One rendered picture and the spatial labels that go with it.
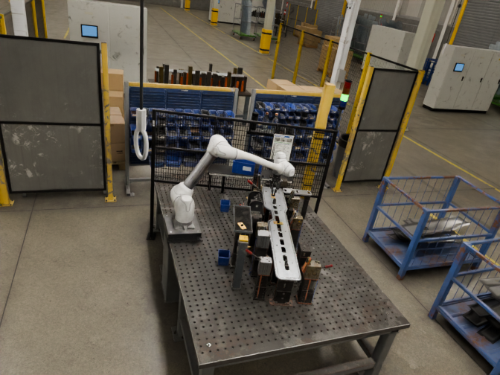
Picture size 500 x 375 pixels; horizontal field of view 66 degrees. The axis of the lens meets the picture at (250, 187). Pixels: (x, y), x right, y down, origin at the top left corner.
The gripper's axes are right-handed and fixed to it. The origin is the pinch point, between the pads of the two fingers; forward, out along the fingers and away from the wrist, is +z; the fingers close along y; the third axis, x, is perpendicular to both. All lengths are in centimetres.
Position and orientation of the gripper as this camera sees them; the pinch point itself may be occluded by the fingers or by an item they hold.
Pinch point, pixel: (273, 192)
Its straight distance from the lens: 370.3
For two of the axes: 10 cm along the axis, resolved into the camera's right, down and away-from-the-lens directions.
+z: -1.4, 8.8, 4.6
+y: 9.9, 1.0, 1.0
